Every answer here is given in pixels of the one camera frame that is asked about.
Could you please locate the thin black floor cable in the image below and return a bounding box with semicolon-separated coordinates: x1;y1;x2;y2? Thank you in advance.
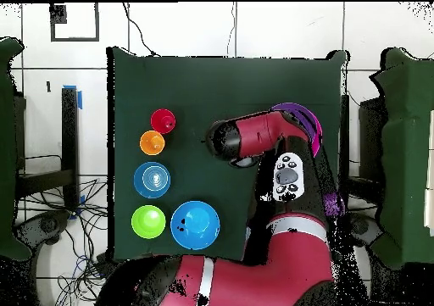
121;2;159;57

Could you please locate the purple plastic bowl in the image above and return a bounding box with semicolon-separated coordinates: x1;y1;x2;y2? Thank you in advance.
270;102;321;143

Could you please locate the orange plastic cup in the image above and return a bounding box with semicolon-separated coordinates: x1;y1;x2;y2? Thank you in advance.
139;130;166;157

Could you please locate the green cloth covered side table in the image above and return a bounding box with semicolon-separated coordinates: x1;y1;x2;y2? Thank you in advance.
0;36;31;261
369;47;434;270

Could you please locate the purple plastic cup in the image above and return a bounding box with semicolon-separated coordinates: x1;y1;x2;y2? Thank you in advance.
321;190;346;218

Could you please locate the red plastic cup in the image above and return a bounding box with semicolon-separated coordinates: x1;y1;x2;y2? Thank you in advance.
150;108;176;135

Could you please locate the green plastic bowl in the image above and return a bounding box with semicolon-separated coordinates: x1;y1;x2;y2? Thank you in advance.
131;204;167;240

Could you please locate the dark green tablecloth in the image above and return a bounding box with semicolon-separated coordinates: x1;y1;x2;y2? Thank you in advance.
106;46;350;264

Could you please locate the large light blue plastic bowl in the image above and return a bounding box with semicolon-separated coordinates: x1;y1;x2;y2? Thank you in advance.
170;200;221;252

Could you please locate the tangle of floor cables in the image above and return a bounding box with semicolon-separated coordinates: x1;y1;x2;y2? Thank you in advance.
16;178;109;306

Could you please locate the large pink plastic bowl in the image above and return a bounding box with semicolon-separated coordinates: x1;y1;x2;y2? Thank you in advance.
310;114;324;158

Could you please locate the shallow light blue plastic bowl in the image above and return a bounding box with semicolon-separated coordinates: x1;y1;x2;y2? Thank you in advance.
133;161;171;199

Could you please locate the dark square floor frame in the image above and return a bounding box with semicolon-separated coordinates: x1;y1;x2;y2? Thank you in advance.
49;2;100;42

